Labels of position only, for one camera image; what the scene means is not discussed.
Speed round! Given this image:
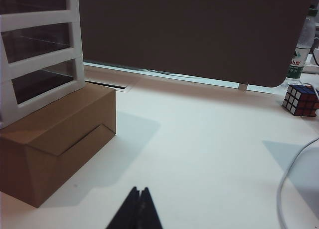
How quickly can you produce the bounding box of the white power strip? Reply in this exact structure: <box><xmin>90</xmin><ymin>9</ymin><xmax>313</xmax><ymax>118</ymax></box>
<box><xmin>301</xmin><ymin>48</ymin><xmax>319</xmax><ymax>74</ymax></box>

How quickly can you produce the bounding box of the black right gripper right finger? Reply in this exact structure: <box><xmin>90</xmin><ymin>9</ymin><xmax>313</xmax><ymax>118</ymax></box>
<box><xmin>136</xmin><ymin>187</ymin><xmax>163</xmax><ymax>229</ymax></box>

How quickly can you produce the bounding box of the white plastic drawer cabinet frame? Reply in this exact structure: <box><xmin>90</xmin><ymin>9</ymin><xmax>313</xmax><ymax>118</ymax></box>
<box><xmin>0</xmin><ymin>0</ymin><xmax>86</xmax><ymax>130</ymax></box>

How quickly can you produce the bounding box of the clear water bottle green label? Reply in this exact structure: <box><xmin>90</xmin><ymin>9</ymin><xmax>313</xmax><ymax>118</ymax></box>
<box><xmin>286</xmin><ymin>15</ymin><xmax>316</xmax><ymax>79</ymax></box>

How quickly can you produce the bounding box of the grey desk partition panel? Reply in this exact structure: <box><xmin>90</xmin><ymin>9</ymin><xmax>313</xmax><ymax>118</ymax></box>
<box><xmin>78</xmin><ymin>0</ymin><xmax>316</xmax><ymax>88</ymax></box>

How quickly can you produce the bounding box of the black Rubik's cube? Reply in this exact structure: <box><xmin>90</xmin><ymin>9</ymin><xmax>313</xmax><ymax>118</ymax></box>
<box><xmin>282</xmin><ymin>84</ymin><xmax>319</xmax><ymax>118</ymax></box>

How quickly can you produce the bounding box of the brown cardboard box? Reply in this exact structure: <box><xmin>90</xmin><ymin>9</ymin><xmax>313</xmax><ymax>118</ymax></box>
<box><xmin>0</xmin><ymin>81</ymin><xmax>118</xmax><ymax>209</ymax></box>

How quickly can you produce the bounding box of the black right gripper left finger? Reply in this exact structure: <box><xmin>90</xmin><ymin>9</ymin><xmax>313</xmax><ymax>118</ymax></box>
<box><xmin>106</xmin><ymin>186</ymin><xmax>142</xmax><ymax>229</ymax></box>

